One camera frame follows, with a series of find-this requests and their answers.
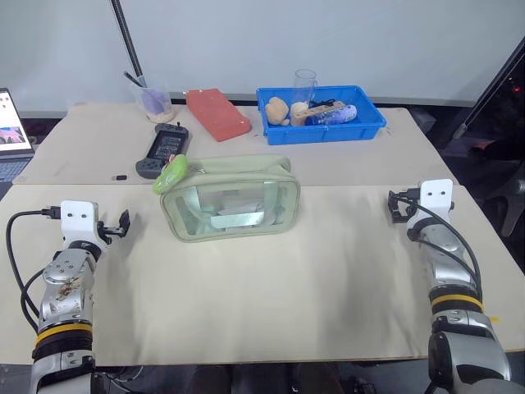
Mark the black pole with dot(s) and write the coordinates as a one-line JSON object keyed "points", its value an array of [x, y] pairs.
{"points": [[127, 37]]}

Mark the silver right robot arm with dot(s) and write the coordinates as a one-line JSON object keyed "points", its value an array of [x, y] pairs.
{"points": [[445, 267]]}

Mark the grey laptop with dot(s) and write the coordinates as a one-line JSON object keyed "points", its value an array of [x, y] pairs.
{"points": [[12, 131]]}

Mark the green plush tag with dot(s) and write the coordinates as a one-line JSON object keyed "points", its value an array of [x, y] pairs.
{"points": [[169, 175]]}

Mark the clear beaker with purple contents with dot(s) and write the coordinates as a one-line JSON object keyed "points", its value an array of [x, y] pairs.
{"points": [[153, 104]]}

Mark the red brick-shaped block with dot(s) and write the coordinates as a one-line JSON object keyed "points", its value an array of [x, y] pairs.
{"points": [[217, 115]]}

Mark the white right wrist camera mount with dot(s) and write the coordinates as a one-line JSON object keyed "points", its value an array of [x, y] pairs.
{"points": [[436, 197]]}

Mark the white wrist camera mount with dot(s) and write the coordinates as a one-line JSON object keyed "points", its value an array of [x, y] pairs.
{"points": [[76, 219], [436, 197]]}

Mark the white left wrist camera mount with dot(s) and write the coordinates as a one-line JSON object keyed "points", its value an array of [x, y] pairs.
{"points": [[76, 219]]}

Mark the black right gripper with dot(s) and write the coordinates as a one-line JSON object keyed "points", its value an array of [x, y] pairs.
{"points": [[412, 207]]}

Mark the clear drinking glass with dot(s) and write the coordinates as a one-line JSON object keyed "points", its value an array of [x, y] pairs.
{"points": [[305, 84]]}

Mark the black office chair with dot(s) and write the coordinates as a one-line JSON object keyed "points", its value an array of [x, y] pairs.
{"points": [[508, 193]]}

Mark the small beige plush bread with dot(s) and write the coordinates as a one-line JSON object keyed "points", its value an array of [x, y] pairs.
{"points": [[298, 111]]}

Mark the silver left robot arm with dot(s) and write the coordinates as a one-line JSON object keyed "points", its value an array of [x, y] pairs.
{"points": [[65, 287]]}

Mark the clear green toiletry pouch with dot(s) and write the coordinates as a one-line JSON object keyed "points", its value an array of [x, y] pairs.
{"points": [[231, 193]]}

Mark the large beige plush bread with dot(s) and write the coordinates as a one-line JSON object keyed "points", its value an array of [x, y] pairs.
{"points": [[276, 110]]}

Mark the black handheld game controller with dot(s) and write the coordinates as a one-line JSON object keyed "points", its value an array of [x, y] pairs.
{"points": [[166, 147]]}

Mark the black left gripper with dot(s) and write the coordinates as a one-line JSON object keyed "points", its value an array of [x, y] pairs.
{"points": [[107, 231]]}

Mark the blue plastic bin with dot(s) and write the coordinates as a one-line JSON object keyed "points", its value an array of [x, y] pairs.
{"points": [[324, 131]]}

